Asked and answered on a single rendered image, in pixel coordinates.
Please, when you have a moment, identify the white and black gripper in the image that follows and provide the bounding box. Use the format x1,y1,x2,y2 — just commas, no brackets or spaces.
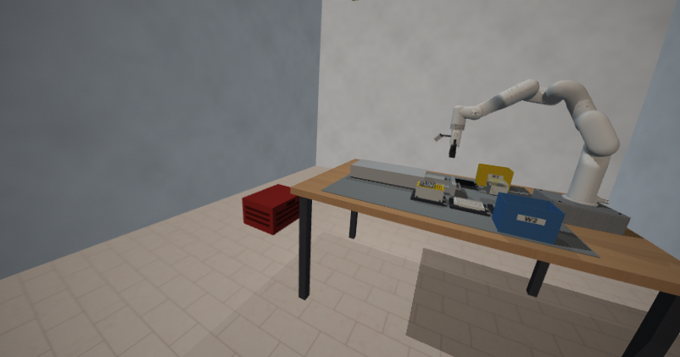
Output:
449,129,463,158

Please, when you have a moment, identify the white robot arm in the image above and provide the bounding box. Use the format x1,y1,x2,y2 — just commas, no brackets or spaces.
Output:
450,79,620,207

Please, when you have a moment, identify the blue open-top bin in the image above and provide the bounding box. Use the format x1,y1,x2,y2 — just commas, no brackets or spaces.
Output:
492,192,565,245

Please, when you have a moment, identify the yellow open-top bin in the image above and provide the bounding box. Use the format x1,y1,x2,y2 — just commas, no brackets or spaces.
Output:
475,164,514,186

